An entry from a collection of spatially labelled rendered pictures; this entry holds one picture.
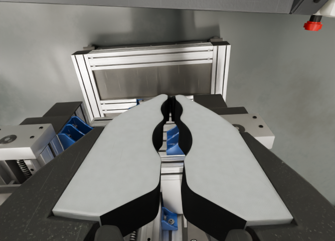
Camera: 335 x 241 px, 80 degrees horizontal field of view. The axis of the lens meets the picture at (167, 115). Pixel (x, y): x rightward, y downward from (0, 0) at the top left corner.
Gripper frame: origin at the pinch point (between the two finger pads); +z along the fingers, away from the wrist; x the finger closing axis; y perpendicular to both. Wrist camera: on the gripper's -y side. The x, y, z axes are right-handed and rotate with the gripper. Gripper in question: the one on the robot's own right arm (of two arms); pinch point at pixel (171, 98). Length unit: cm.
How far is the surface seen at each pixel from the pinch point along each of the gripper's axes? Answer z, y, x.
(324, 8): 23.8, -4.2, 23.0
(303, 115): 120, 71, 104
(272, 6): 25.2, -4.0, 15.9
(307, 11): 24.8, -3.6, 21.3
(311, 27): 39, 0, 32
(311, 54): 120, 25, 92
